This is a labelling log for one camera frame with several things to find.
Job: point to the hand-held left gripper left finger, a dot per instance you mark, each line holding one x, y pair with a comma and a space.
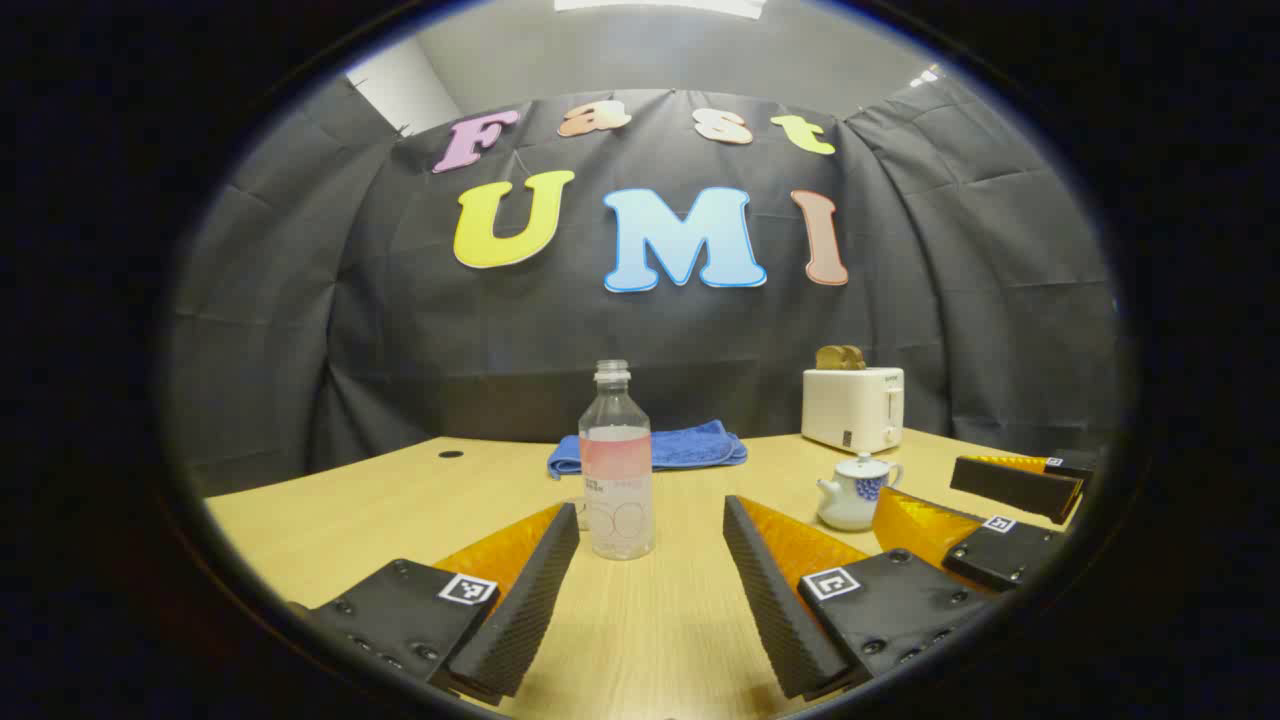
520, 610

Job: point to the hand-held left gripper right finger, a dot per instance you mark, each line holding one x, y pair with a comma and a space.
770, 600

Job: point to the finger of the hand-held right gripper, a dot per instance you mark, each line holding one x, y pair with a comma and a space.
1010, 485
1000, 555

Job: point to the white teacup blue pattern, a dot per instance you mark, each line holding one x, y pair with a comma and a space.
850, 505

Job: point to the clear water bottle pink label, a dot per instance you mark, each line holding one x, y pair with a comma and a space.
617, 470

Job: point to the blue folded towel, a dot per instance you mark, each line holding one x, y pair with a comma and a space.
690, 447

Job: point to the white toaster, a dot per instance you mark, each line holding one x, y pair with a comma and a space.
850, 408

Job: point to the brown bread slice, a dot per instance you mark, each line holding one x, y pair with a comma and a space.
828, 358
856, 357

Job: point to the black backdrop cloth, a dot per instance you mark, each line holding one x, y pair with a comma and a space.
400, 330

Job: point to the ceiling light panel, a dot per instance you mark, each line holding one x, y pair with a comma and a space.
660, 6

